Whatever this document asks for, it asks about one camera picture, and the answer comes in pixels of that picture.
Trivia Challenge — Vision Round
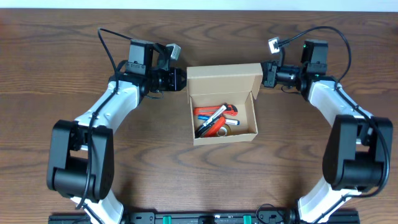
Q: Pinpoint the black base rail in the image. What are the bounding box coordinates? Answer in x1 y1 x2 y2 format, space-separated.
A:
48 205 361 224

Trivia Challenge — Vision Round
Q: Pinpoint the brown cardboard box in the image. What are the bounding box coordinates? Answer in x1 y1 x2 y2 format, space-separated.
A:
187 63 263 146

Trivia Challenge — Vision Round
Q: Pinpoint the yellow tape roll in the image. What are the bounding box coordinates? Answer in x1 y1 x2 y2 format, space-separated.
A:
216 124 231 137

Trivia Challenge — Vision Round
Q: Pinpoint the red utility knife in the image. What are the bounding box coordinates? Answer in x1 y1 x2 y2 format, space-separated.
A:
193 105 238 116

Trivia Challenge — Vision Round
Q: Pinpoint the blue cap whiteboard marker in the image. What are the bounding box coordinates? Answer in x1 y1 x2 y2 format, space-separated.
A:
198 115 240 126

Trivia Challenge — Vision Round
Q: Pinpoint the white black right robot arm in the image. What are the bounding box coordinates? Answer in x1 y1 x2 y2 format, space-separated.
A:
261 37 393 223

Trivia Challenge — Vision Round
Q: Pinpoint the red black stapler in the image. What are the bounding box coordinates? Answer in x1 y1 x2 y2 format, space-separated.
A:
204 116 226 138

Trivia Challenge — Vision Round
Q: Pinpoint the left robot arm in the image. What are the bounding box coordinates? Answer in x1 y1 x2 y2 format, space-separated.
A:
47 40 187 223

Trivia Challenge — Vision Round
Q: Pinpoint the black cap whiteboard marker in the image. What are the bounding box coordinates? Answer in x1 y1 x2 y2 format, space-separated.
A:
195 104 228 138

